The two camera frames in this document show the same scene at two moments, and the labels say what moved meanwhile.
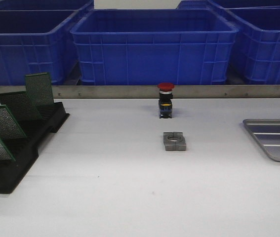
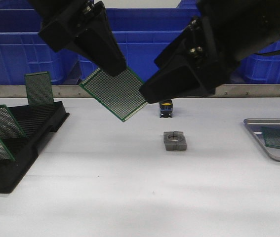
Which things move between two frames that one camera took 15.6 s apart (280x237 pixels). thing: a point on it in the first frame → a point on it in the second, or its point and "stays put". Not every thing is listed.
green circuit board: x=38 y=87 stays put
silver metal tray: x=278 y=137 stays put
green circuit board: x=18 y=103 → x=120 y=94
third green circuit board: x=0 y=116 stays put
